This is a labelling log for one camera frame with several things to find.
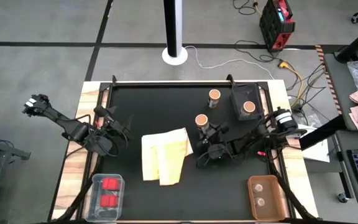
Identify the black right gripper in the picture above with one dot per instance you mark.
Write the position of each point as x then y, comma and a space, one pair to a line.
217, 144

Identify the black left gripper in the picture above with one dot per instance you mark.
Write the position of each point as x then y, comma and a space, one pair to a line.
117, 127

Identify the brown-lid cylindrical spice jar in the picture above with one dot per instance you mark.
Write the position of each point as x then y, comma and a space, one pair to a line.
249, 107
214, 95
202, 119

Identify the red-lid spice container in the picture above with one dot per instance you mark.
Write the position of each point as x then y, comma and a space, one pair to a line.
109, 201
110, 184

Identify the small cork-top glass jar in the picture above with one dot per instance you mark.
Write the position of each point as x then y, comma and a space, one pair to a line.
259, 202
257, 187

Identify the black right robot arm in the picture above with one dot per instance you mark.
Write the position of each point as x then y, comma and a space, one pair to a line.
253, 140

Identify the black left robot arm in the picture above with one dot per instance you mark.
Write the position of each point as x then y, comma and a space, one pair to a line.
73, 130

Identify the yellow folded cloth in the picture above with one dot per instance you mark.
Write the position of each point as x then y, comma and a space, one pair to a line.
166, 155

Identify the dark grey plastic bin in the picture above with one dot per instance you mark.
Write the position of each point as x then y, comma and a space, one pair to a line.
244, 93

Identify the black white pole with base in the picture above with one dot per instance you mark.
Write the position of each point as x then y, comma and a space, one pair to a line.
174, 56

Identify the orange plastic bin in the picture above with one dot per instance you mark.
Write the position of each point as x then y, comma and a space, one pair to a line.
275, 199

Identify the clear plastic bin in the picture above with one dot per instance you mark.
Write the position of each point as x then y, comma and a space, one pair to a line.
104, 214

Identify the white paper sheet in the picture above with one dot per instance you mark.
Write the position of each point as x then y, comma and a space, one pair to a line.
319, 155

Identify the red black crate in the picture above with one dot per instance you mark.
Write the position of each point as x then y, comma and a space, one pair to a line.
275, 28

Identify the brown black striped strip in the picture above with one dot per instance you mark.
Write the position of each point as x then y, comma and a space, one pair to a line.
328, 77

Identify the grey side desk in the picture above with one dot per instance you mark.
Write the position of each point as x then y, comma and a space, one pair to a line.
337, 77

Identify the black desk caster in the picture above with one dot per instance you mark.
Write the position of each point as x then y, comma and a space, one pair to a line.
342, 197

